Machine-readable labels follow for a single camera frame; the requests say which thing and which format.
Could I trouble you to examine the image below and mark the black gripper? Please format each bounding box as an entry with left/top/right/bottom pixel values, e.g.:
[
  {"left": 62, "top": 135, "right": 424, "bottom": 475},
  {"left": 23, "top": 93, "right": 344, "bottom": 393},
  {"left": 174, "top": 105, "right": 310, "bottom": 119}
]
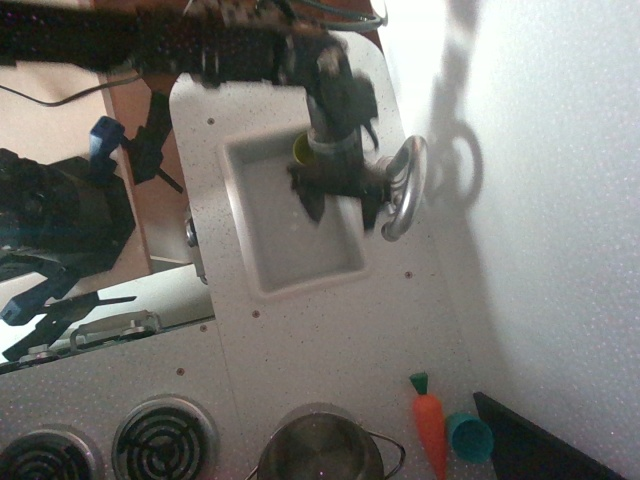
[{"left": 287, "top": 32, "right": 388, "bottom": 231}]

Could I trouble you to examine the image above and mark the silver curved faucet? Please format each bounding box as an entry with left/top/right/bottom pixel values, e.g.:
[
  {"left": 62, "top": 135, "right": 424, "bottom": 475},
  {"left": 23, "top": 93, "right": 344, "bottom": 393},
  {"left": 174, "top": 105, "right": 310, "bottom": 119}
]
[{"left": 374, "top": 135, "right": 429, "bottom": 242}]

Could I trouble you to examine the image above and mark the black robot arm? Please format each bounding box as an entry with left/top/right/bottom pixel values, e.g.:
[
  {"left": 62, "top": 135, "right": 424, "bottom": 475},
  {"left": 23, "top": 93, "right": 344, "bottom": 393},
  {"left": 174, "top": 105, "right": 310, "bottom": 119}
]
[{"left": 1, "top": 1, "right": 390, "bottom": 230}]

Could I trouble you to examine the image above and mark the yellow-green plastic cup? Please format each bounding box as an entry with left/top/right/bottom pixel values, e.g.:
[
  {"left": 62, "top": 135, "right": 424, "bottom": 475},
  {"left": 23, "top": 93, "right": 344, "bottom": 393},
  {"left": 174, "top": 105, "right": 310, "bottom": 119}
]
[{"left": 292, "top": 133, "right": 316, "bottom": 167}]

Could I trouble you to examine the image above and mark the grey toy sink basin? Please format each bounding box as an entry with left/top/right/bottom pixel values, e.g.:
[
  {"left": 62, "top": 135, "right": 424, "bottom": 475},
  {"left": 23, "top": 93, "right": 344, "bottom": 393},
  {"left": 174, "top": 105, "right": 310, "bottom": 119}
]
[{"left": 218, "top": 124, "right": 369, "bottom": 300}]

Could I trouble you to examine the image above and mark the silver stove knob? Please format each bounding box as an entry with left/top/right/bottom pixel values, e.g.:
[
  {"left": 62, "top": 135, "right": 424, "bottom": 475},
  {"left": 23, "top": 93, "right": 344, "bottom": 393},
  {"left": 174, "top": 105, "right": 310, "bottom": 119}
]
[{"left": 184, "top": 207, "right": 208, "bottom": 285}]

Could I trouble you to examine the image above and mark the blue black clamp upper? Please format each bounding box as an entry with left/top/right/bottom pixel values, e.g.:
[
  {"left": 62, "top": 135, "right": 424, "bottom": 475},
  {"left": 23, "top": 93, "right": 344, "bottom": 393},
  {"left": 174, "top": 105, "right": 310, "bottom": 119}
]
[{"left": 89, "top": 92, "right": 184, "bottom": 194}]

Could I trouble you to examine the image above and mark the blue black clamp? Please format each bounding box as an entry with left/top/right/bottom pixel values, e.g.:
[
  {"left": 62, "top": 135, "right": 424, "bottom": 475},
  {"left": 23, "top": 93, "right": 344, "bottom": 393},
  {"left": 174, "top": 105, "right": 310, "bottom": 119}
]
[
  {"left": 89, "top": 92, "right": 184, "bottom": 194},
  {"left": 1, "top": 273, "right": 136, "bottom": 362}
]

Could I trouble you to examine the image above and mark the orange toy carrot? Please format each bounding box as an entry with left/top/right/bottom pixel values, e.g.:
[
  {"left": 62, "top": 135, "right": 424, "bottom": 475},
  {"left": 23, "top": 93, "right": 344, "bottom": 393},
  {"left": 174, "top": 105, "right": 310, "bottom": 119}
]
[{"left": 409, "top": 372, "right": 447, "bottom": 480}]

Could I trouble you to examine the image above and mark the stainless steel pot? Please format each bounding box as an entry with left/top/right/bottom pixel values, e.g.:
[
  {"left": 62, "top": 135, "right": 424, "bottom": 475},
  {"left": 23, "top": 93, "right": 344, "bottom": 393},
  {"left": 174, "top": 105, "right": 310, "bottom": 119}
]
[{"left": 247, "top": 411, "right": 406, "bottom": 480}]

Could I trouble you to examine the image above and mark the teal plastic cup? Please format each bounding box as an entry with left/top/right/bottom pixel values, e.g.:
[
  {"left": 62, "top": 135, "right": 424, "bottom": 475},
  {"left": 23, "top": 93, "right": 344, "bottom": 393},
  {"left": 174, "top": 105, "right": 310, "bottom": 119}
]
[{"left": 445, "top": 412, "right": 495, "bottom": 464}]

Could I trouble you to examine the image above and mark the black bag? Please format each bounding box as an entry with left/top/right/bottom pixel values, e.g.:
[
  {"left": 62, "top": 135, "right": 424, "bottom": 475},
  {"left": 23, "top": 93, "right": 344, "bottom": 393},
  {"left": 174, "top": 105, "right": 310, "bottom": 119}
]
[{"left": 1, "top": 149, "right": 136, "bottom": 281}]

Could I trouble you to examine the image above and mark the black coil burner middle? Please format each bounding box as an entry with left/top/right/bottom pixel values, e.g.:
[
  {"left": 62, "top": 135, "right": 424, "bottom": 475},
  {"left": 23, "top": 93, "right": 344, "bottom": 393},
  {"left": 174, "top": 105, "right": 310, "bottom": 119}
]
[{"left": 111, "top": 395, "right": 220, "bottom": 479}]

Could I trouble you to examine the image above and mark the black coil burner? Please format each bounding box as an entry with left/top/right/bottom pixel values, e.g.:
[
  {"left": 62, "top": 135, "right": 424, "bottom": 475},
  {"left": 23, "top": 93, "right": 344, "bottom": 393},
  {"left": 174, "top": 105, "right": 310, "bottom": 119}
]
[
  {"left": 1, "top": 425, "right": 105, "bottom": 479},
  {"left": 111, "top": 395, "right": 220, "bottom": 479}
]

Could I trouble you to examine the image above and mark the blue black clamp lower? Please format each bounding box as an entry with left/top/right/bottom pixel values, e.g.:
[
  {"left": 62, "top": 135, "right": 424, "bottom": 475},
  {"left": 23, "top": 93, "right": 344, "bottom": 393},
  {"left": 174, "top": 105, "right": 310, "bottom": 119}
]
[{"left": 1, "top": 273, "right": 136, "bottom": 362}]

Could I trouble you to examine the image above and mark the black triangular panel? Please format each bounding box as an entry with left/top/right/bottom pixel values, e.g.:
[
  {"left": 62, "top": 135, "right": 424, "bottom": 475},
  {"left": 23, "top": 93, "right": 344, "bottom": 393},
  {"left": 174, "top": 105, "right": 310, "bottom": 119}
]
[{"left": 473, "top": 392, "right": 624, "bottom": 480}]

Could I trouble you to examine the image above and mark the black coil burner left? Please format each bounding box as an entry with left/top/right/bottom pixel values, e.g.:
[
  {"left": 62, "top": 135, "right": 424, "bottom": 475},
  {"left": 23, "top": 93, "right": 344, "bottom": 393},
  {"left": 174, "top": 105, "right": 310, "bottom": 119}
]
[{"left": 1, "top": 425, "right": 105, "bottom": 479}]

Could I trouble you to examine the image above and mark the silver oven door handle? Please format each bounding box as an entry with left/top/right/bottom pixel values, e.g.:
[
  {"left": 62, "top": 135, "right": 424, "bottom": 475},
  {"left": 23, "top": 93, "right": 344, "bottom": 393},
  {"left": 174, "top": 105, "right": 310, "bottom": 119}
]
[{"left": 69, "top": 310, "right": 163, "bottom": 352}]

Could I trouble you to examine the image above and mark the thin black cable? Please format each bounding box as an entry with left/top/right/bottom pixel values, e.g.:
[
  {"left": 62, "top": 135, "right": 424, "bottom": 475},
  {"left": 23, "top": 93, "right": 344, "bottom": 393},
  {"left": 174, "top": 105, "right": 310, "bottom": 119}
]
[{"left": 0, "top": 69, "right": 146, "bottom": 108}]

